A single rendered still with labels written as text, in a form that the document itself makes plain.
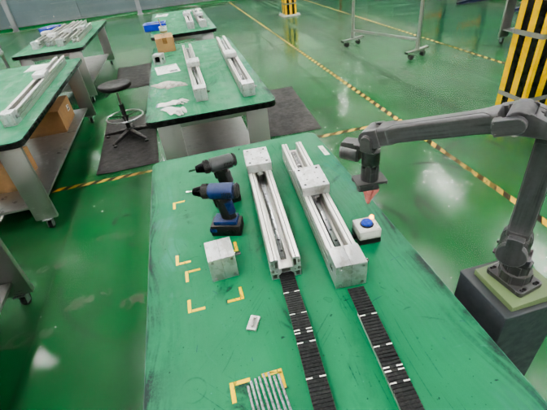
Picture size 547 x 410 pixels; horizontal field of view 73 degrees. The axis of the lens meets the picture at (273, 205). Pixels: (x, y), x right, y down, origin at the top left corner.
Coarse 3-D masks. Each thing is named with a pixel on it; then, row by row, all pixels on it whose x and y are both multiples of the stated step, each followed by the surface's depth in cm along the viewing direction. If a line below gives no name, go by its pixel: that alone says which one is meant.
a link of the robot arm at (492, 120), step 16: (464, 112) 92; (480, 112) 89; (496, 112) 85; (368, 128) 110; (384, 128) 105; (400, 128) 102; (416, 128) 99; (432, 128) 96; (448, 128) 94; (464, 128) 92; (480, 128) 89; (496, 128) 84; (512, 128) 82; (384, 144) 107
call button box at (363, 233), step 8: (352, 224) 135; (360, 224) 132; (376, 224) 132; (352, 232) 137; (360, 232) 129; (368, 232) 129; (376, 232) 130; (360, 240) 131; (368, 240) 131; (376, 240) 132
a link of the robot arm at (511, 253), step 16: (512, 112) 82; (528, 112) 81; (544, 112) 82; (528, 128) 82; (544, 128) 80; (544, 144) 82; (544, 160) 85; (528, 176) 89; (544, 176) 87; (528, 192) 91; (544, 192) 89; (528, 208) 93; (512, 224) 98; (528, 224) 96; (512, 240) 98; (528, 240) 98; (496, 256) 104; (512, 256) 101
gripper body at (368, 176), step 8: (368, 168) 116; (376, 168) 116; (352, 176) 123; (360, 176) 123; (368, 176) 117; (376, 176) 118; (384, 176) 121; (360, 184) 119; (368, 184) 118; (376, 184) 120
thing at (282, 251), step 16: (256, 176) 170; (272, 176) 161; (256, 192) 151; (272, 192) 150; (256, 208) 146; (272, 208) 146; (272, 224) 138; (288, 224) 132; (272, 240) 126; (288, 240) 125; (272, 256) 120; (288, 256) 125; (272, 272) 122
